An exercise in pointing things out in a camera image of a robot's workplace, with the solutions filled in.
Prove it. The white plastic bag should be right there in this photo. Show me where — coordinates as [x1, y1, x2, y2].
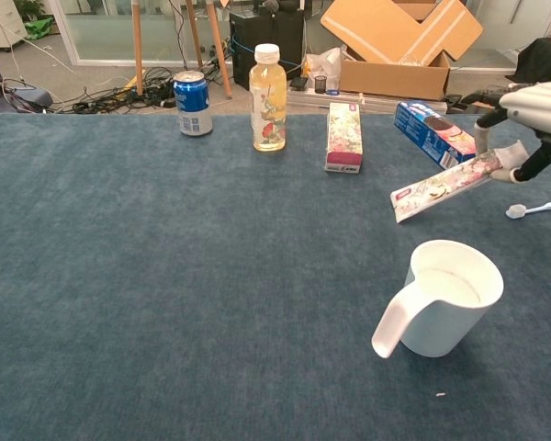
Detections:
[305, 45, 343, 91]

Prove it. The black cable tangle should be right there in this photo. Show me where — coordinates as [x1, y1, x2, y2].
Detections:
[54, 66, 233, 115]

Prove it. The black cloth cover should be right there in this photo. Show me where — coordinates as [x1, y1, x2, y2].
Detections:
[516, 36, 551, 86]

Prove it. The open cardboard box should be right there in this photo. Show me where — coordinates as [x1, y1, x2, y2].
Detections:
[338, 45, 452, 102]

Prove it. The yellow tea bottle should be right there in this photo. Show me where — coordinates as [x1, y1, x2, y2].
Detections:
[249, 43, 288, 153]

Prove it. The white cabinet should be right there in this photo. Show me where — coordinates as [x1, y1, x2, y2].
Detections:
[0, 0, 28, 49]

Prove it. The green bag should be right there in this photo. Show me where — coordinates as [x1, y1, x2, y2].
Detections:
[23, 16, 56, 41]

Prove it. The blue cookie box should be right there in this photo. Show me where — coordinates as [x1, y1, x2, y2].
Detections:
[392, 100, 481, 169]

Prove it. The black flat bracket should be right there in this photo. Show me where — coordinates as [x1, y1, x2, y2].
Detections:
[444, 93, 469, 114]

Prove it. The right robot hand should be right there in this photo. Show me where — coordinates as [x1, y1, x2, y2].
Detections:
[461, 78, 551, 184]

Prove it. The wooden easel leg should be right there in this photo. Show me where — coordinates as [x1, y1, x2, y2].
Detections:
[185, 0, 205, 70]
[131, 0, 146, 96]
[205, 0, 233, 100]

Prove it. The pink floral small box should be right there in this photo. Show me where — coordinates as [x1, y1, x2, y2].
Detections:
[323, 101, 364, 175]

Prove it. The floral toothpaste tube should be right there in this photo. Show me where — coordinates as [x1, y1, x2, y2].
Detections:
[389, 141, 527, 225]

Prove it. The black computer tower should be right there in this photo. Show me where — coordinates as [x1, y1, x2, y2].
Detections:
[229, 8, 306, 92]

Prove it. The white plastic mug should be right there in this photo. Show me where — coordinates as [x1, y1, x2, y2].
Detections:
[371, 239, 505, 359]

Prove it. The aluminium profile rail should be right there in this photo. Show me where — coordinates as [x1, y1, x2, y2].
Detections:
[287, 86, 366, 114]

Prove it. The large flattened cardboard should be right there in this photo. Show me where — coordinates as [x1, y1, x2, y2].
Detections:
[320, 0, 484, 65]

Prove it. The light blue toothbrush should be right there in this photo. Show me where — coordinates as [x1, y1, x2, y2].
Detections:
[505, 197, 551, 221]

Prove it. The blue table mat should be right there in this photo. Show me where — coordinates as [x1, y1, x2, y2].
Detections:
[0, 112, 551, 441]

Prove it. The green potted plant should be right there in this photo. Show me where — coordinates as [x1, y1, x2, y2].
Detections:
[13, 0, 47, 22]

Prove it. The blue soda can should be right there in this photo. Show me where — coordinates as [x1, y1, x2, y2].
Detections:
[172, 70, 214, 138]

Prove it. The dark blue machine base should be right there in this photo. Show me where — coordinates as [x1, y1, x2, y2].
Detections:
[0, 39, 54, 115]

